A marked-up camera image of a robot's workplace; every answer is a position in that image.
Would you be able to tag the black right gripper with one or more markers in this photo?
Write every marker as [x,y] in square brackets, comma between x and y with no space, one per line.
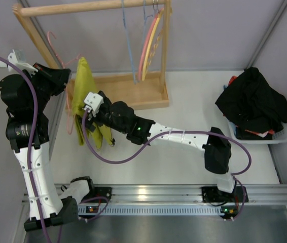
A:
[90,121]

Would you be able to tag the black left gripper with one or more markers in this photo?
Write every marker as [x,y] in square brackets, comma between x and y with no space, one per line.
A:
[58,79]

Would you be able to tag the yellow-green trousers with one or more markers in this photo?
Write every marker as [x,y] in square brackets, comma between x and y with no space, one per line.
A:
[85,88]

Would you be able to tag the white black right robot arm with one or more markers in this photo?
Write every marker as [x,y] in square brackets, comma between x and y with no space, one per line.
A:
[213,144]

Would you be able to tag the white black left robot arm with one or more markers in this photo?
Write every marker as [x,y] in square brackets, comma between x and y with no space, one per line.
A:
[26,96]

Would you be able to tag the pink plastic hanger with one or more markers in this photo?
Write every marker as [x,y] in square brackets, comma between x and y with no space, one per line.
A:
[143,64]

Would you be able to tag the yellow plastic hanger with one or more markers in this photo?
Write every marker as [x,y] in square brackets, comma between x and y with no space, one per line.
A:
[154,45]

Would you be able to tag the wooden clothes rack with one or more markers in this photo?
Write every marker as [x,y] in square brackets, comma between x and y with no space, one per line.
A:
[148,94]

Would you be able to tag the red garment in basket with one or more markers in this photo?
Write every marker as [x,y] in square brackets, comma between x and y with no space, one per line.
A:
[232,79]

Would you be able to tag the black clothes pile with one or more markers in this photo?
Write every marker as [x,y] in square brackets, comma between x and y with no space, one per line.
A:
[252,105]

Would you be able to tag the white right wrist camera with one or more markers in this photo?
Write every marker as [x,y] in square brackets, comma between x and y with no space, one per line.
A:
[92,102]

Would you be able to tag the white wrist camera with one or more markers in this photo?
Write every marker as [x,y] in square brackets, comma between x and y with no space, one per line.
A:
[92,102]
[16,57]

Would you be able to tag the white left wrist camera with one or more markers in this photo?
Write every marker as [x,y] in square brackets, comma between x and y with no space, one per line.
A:
[16,57]

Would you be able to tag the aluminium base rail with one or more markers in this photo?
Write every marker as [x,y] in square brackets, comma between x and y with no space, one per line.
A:
[177,200]

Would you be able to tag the light blue wire hanger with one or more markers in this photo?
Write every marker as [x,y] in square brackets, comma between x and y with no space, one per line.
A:
[128,42]
[145,17]

